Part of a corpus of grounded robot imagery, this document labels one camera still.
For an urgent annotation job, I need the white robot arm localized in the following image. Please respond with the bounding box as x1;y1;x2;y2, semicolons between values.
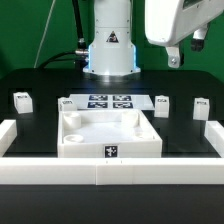
83;0;224;77

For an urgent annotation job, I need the thin white cable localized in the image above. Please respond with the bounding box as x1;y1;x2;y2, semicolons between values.
33;0;57;69

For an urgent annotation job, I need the black cable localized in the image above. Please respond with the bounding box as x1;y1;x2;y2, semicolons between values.
38;0;90;69

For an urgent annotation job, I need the white U-shaped obstacle fence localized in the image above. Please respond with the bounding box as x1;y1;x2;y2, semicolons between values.
0;120;224;185

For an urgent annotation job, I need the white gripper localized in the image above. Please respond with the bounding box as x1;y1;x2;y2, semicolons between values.
145;0;224;68

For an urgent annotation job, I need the white square tabletop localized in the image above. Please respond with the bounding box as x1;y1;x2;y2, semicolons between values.
57;109;162;158

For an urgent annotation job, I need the white marker base plate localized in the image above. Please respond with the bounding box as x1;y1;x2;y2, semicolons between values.
70;94;154;110

